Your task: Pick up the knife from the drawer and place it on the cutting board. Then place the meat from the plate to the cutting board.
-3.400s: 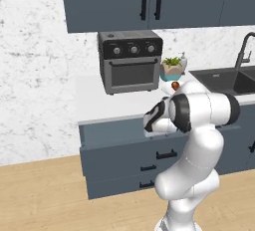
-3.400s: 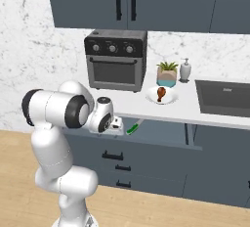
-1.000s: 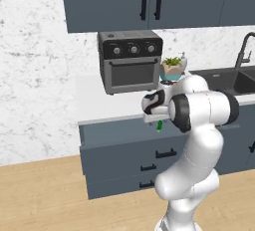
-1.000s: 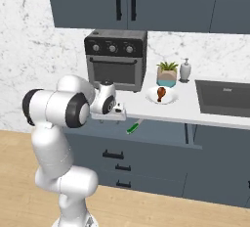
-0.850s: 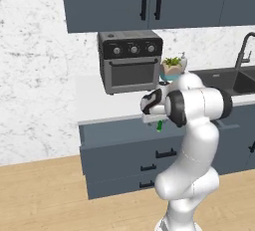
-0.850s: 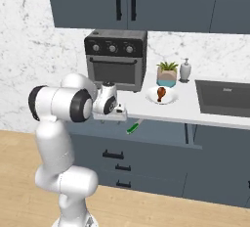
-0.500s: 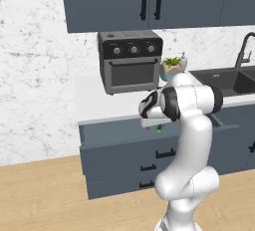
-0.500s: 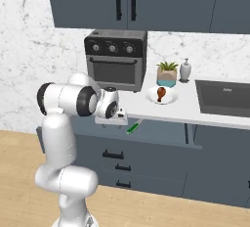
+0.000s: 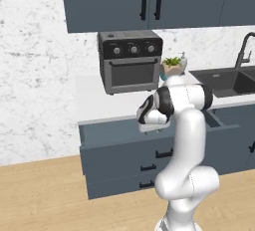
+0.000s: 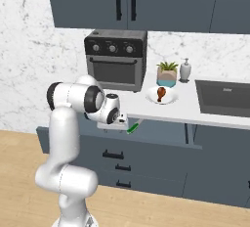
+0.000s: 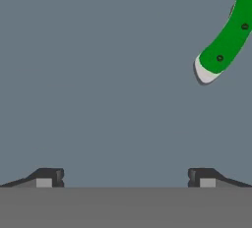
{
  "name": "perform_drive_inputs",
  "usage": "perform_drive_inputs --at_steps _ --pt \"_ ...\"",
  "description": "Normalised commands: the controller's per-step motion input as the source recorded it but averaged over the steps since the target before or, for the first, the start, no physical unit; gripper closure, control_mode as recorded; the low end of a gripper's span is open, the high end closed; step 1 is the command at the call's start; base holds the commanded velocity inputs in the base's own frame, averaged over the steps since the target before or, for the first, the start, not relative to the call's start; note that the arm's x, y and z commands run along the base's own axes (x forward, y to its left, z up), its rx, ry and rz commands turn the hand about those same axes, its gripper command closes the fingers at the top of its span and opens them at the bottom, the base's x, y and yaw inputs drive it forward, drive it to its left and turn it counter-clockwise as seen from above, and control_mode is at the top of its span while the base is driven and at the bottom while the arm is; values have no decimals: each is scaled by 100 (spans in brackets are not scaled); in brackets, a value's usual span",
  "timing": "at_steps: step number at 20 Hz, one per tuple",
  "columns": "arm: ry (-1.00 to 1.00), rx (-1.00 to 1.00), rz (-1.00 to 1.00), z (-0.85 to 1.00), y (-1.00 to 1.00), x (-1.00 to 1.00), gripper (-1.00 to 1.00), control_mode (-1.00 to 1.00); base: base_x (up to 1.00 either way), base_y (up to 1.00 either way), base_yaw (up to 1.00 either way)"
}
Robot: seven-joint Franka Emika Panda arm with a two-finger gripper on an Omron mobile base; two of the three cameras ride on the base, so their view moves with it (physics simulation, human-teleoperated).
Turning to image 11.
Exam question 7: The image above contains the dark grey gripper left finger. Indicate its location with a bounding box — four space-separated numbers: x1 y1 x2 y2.
0 167 65 189

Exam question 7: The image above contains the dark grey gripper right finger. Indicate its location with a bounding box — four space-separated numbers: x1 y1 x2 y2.
187 167 252 189

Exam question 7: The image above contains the green-handled knife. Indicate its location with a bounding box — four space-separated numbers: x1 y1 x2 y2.
193 0 252 86

